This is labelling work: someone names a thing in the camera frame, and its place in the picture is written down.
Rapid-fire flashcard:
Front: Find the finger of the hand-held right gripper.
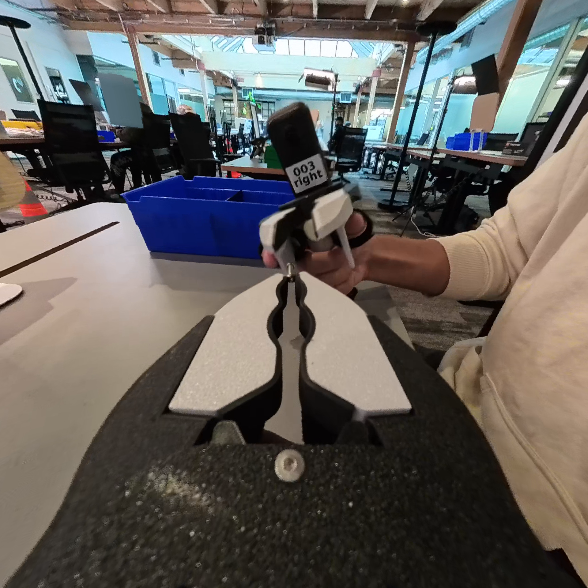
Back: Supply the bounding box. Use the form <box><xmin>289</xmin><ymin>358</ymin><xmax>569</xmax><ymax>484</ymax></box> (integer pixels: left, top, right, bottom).
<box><xmin>307</xmin><ymin>190</ymin><xmax>355</xmax><ymax>242</ymax></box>
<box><xmin>259</xmin><ymin>213</ymin><xmax>300</xmax><ymax>268</ymax></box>

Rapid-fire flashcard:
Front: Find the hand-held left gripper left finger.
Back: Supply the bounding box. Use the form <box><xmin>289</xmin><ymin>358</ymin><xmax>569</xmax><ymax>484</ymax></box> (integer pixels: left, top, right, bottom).
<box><xmin>168</xmin><ymin>275</ymin><xmax>283</xmax><ymax>416</ymax></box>

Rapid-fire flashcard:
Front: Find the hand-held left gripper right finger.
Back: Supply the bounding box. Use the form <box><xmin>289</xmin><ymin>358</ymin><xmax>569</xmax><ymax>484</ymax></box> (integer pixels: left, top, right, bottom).
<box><xmin>298</xmin><ymin>275</ymin><xmax>413</xmax><ymax>418</ymax></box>

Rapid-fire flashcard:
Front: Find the blue plastic bin with dividers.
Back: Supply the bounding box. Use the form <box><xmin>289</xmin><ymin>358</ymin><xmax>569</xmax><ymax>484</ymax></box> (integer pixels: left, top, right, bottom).
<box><xmin>122</xmin><ymin>176</ymin><xmax>297</xmax><ymax>260</ymax></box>

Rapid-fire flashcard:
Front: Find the person's right forearm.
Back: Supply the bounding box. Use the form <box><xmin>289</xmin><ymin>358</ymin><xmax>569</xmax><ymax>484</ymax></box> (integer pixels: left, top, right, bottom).
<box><xmin>367</xmin><ymin>138</ymin><xmax>588</xmax><ymax>301</ymax></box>

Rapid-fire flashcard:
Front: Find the person's right hand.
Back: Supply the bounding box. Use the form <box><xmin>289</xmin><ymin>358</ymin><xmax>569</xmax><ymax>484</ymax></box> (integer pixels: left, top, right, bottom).
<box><xmin>262</xmin><ymin>212</ymin><xmax>376</xmax><ymax>297</ymax></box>

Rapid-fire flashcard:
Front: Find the studio light panel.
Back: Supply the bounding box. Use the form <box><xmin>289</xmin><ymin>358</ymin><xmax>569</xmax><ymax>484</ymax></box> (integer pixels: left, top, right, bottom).
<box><xmin>303</xmin><ymin>69</ymin><xmax>338</xmax><ymax>90</ymax></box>

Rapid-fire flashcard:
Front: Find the black mesh office chair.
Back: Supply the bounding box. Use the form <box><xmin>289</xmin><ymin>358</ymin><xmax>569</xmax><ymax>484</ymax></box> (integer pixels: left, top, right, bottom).
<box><xmin>38</xmin><ymin>99</ymin><xmax>111</xmax><ymax>198</ymax></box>
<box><xmin>170</xmin><ymin>111</ymin><xmax>221</xmax><ymax>180</ymax></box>

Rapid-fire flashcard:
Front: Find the black folding chair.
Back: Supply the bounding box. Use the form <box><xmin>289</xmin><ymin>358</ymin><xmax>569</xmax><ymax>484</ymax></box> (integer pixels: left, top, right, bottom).
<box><xmin>459</xmin><ymin>299</ymin><xmax>504</xmax><ymax>339</ymax></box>

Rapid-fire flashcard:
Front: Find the row of blue bins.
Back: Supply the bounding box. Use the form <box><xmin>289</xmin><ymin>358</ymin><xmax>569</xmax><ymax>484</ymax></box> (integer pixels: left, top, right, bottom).
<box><xmin>447</xmin><ymin>130</ymin><xmax>488</xmax><ymax>152</ymax></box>

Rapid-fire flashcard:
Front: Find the long wooden desk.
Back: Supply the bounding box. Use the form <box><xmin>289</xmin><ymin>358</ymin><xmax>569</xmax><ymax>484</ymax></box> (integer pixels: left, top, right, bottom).
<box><xmin>367</xmin><ymin>142</ymin><xmax>529</xmax><ymax>168</ymax></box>

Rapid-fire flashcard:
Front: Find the tall black light pole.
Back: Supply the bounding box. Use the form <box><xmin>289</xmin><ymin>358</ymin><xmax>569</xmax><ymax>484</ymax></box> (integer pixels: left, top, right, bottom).
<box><xmin>379</xmin><ymin>21</ymin><xmax>458</xmax><ymax>213</ymax></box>
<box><xmin>0</xmin><ymin>16</ymin><xmax>44</xmax><ymax>102</ymax></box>

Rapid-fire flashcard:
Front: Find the rounded wooden panel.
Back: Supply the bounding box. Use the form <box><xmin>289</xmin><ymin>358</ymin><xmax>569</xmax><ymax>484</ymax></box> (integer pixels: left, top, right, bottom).
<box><xmin>471</xmin><ymin>94</ymin><xmax>500</xmax><ymax>134</ymax></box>

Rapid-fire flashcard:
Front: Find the orange traffic cone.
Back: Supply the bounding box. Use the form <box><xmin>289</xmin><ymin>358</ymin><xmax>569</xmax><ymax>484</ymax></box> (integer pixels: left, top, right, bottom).
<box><xmin>19</xmin><ymin>180</ymin><xmax>49</xmax><ymax>219</ymax></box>

